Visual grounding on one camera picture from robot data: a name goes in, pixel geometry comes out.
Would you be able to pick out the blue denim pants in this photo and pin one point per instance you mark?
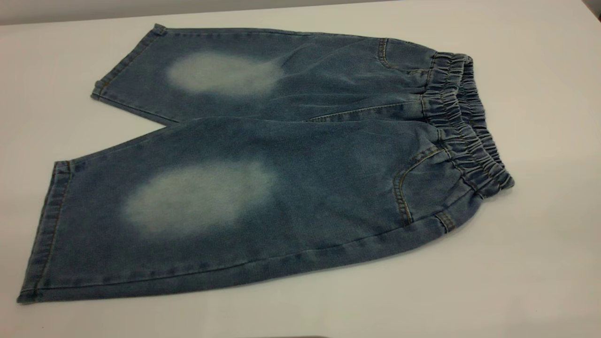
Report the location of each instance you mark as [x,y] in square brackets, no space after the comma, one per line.
[291,159]

